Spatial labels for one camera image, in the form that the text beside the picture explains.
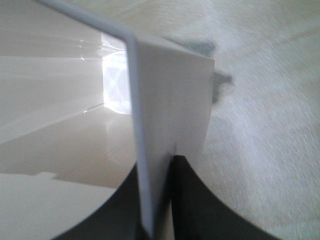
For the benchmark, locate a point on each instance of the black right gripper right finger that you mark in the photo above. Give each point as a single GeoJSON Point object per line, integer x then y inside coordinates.
{"type": "Point", "coordinates": [199, 215]}

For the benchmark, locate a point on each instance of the white plastic trash bin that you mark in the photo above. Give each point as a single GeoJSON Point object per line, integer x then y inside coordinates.
{"type": "Point", "coordinates": [82, 100]}

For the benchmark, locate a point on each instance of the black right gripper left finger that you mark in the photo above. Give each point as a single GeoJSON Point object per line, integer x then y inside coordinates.
{"type": "Point", "coordinates": [117, 219]}

